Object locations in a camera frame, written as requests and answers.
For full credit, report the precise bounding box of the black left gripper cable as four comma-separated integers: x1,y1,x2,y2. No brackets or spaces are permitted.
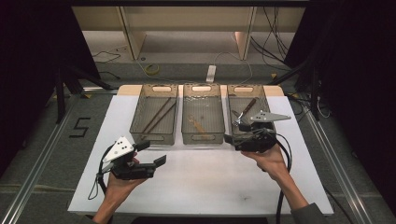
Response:
87,145,114,201

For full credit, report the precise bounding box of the wooden handled fork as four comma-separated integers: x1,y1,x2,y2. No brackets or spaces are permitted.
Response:
232,98,258,127

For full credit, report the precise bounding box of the black metal stand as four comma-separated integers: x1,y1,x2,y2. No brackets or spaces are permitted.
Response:
53,57,115,124
269,57,322,121

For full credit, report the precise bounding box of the wooden handled knife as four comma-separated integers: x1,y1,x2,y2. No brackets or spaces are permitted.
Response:
231,109,250,126

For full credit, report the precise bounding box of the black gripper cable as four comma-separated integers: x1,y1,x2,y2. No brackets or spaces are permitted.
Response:
273,132,294,224
87,145,114,201

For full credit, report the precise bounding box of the aluminium floor rail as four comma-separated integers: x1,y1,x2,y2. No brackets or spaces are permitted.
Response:
0,92,88,224
297,97,376,224

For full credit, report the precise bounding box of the yellow tape roll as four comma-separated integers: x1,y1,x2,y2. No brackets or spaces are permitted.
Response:
145,63,161,76

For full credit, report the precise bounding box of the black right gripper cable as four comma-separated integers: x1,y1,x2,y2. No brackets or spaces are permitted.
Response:
273,132,294,224

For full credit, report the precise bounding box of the person's right hand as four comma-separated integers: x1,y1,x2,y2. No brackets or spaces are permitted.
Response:
243,143,292,184

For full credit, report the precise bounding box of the black curtain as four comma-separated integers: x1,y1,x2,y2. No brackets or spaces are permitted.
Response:
0,0,101,176
283,0,396,216

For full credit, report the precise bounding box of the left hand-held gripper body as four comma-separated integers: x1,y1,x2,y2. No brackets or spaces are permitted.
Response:
100,135,156,181

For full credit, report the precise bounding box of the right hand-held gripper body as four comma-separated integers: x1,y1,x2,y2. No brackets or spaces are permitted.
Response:
233,110,292,154

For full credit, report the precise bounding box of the person's left hand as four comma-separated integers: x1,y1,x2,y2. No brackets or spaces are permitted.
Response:
105,151,148,204

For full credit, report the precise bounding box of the bundle of black cables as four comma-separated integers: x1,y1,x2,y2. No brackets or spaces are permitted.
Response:
249,6,293,64

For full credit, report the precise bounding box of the clear spoon with beige handle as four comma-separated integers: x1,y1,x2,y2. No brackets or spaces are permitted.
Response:
187,115,208,135

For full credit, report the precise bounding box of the grey transparent plastic bin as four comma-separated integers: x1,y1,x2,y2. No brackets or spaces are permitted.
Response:
129,83,179,146
227,83,277,147
181,83,226,146

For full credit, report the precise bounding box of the white power strip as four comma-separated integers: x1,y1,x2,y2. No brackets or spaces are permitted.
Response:
205,64,218,84

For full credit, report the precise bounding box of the beige shelf unit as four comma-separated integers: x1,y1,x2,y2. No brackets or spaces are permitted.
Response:
72,6,307,62

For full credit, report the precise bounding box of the thin black floor cable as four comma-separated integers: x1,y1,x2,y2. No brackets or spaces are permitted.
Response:
92,49,122,80

